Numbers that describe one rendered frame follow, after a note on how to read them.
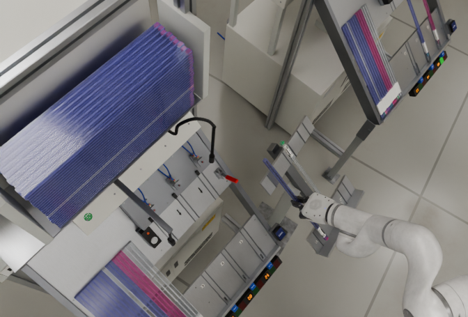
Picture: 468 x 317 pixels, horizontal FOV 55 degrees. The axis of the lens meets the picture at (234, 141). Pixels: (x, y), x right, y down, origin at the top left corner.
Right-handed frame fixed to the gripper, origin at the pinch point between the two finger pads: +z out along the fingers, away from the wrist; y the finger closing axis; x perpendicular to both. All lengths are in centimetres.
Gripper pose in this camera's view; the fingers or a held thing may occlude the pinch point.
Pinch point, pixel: (297, 201)
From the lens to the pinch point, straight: 175.0
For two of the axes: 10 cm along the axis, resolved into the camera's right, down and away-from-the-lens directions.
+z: -7.1, -1.9, 6.8
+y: -5.6, 7.4, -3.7
